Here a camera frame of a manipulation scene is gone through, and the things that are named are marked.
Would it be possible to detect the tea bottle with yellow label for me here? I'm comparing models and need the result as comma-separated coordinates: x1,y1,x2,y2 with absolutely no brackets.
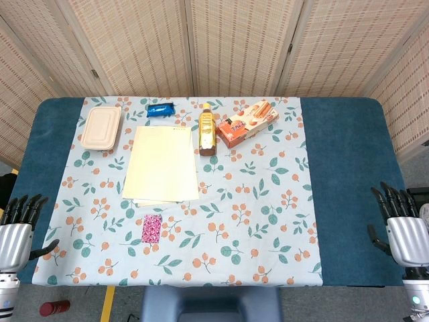
198,103,218,157

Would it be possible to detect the bamboo folding screen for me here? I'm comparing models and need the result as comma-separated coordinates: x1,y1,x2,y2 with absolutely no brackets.
0,0,429,168

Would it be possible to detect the teal table cover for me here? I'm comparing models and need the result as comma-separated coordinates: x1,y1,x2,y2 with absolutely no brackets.
0,96,425,288

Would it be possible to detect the black object on floor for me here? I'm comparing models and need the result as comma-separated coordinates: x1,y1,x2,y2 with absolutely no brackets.
0,173,17,211

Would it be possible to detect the orange biscuit box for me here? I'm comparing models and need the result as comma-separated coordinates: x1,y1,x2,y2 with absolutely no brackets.
215,99,280,149

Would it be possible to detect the beige paper sheet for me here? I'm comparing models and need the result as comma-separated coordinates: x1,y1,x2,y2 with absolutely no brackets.
132,197,186,208

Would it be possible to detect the pink patterned rectangular packet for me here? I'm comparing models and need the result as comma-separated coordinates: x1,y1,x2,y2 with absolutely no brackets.
141,214,164,244

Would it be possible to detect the red cylinder can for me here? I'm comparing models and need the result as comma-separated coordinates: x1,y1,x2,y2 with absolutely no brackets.
39,299,72,318

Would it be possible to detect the blue snack packet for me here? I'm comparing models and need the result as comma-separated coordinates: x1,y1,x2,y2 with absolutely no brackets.
146,103,177,119

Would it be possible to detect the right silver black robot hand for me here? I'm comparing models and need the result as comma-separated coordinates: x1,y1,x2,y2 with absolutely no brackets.
367,180,429,269

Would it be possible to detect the beige lidded lunch box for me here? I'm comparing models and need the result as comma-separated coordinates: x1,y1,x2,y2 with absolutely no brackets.
79,106,123,152

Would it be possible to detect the floral light blue tablecloth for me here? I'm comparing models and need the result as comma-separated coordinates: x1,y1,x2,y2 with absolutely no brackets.
31,96,324,288

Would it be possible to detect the cream paper pad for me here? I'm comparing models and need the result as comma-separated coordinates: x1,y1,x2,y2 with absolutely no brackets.
122,125,200,203

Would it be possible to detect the black box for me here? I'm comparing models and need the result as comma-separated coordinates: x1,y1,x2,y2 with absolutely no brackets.
406,187,429,205

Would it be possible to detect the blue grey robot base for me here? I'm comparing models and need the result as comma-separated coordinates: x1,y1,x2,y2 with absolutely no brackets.
140,286,284,322

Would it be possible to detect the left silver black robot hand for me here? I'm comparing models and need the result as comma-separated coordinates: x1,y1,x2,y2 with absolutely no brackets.
0,193,60,271

